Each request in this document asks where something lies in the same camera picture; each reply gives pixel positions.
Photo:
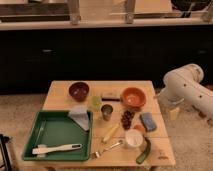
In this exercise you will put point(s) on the blue sponge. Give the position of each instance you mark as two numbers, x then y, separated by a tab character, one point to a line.
148	122

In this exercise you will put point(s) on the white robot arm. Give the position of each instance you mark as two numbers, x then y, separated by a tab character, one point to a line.
184	84

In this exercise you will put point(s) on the dark maroon bowl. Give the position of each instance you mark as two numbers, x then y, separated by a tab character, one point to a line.
79	91

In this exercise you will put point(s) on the orange-red bowl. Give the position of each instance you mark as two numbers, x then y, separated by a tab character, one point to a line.
133	97

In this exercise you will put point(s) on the small metal cup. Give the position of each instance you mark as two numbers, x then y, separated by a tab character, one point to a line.
106	111

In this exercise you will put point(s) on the dark red grape bunch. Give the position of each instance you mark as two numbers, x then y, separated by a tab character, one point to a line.
126	119

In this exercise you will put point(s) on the grey folded cloth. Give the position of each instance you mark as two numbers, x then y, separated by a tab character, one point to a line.
79	114

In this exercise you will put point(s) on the wooden table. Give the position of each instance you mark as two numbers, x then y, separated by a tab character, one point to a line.
161	153

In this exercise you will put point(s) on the orange carrot piece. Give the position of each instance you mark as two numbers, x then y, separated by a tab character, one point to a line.
139	128

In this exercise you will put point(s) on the white cup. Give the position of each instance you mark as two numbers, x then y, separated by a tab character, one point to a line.
133	138

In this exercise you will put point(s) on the green plastic tray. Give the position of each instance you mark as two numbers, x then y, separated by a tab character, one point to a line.
56	128

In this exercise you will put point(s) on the metal fork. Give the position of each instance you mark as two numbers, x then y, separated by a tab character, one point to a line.
99	153

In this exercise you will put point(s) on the yellow block on floor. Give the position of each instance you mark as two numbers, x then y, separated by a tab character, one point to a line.
173	114

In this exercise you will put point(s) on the green cucumber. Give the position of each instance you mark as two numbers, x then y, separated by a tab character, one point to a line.
142	157

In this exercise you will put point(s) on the dark cabinet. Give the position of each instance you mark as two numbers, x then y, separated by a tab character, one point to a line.
31	59

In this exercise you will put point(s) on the white spatula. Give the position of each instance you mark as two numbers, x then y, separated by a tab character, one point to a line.
44	149

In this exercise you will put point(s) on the black stand at left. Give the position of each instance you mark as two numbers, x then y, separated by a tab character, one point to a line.
6	161

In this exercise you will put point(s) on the black handled brush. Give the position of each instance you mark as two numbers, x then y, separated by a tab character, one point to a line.
110	96

